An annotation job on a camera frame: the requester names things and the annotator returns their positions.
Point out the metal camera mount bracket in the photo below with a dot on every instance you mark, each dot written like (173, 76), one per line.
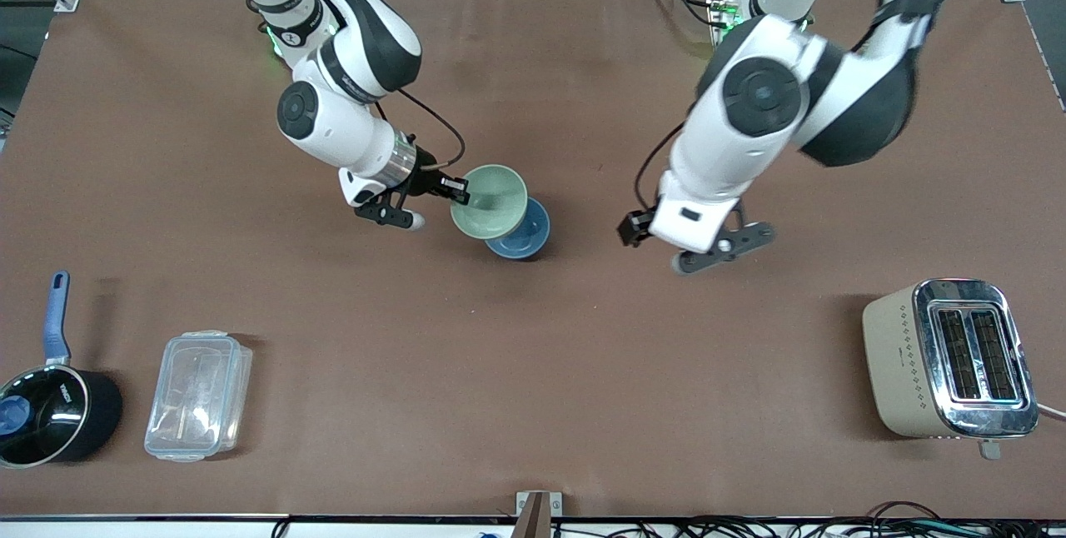
(538, 513)

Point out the beige chrome toaster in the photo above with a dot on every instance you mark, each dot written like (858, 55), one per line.
(912, 359)

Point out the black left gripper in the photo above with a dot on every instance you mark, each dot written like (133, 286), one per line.
(635, 227)

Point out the brown table cover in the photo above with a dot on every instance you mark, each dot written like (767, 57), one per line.
(533, 371)

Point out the green-lit right base board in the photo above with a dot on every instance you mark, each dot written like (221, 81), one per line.
(273, 40)

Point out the blue bowl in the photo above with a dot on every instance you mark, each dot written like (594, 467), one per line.
(525, 236)

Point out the glass lid blue knob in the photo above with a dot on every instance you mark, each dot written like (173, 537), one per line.
(42, 417)

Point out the clear plastic food container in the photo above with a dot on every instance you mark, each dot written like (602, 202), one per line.
(198, 396)

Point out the light green bowl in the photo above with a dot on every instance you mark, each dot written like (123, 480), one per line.
(487, 201)

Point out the green-lit left base board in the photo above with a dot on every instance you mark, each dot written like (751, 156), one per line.
(723, 13)

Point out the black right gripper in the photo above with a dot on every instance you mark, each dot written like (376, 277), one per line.
(426, 177)

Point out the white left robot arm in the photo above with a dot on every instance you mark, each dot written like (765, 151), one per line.
(749, 105)

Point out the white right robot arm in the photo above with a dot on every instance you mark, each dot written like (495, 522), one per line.
(350, 63)

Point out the green-lit base board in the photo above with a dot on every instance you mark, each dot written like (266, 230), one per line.
(273, 40)
(723, 13)

